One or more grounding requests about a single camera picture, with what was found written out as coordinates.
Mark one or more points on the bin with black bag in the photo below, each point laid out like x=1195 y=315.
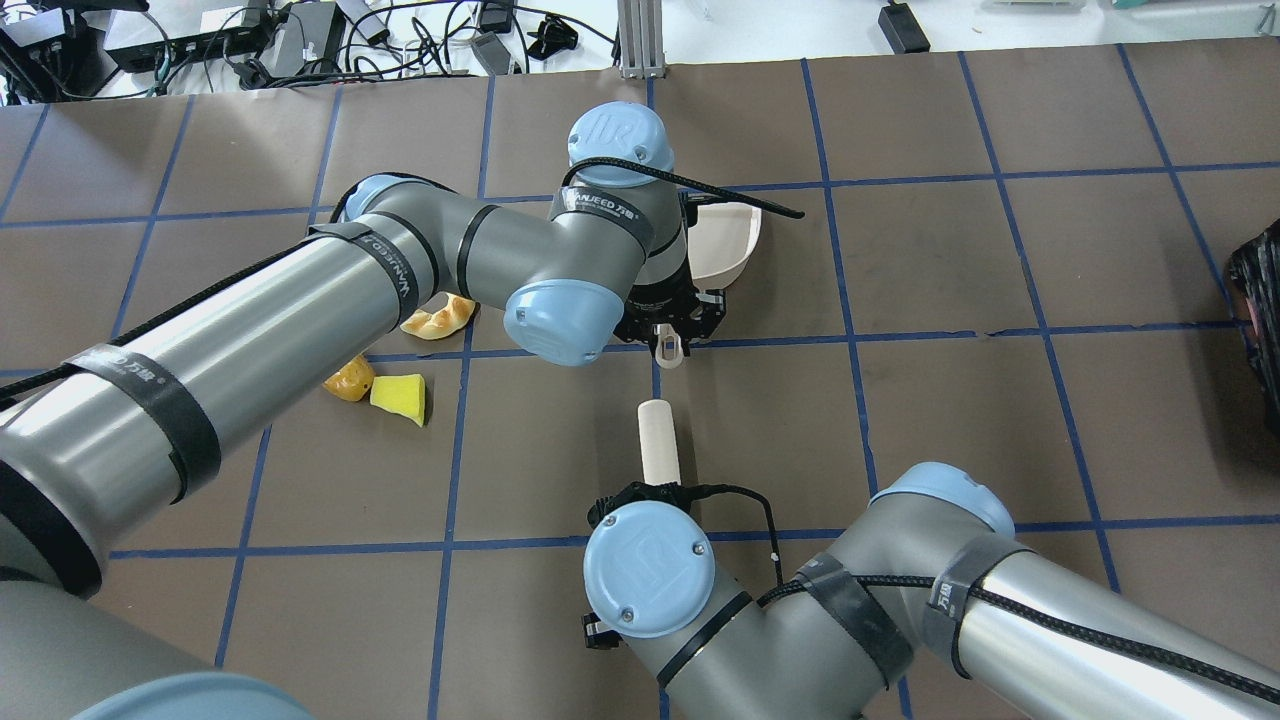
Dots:
x=1252 y=277

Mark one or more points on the beige hand brush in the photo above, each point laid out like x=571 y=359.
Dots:
x=658 y=443

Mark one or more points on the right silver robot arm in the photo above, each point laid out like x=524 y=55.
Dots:
x=933 y=566

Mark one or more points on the croissant toy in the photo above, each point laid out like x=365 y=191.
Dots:
x=434 y=325

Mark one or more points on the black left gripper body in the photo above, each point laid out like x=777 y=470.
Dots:
x=662 y=297

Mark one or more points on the beige plastic dustpan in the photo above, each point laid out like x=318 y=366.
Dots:
x=720 y=240

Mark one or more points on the yellow sponge wedge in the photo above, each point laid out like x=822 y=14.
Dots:
x=401 y=395

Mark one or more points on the brown potato toy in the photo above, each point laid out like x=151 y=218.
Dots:
x=353 y=382

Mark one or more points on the black power adapter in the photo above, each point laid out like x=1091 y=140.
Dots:
x=901 y=29

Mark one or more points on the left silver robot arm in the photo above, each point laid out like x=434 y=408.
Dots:
x=114 y=434

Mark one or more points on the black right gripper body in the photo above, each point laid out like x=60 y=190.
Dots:
x=596 y=628

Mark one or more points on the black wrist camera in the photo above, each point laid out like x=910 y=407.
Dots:
x=682 y=497

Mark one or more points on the aluminium frame post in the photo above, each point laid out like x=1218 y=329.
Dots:
x=640 y=46

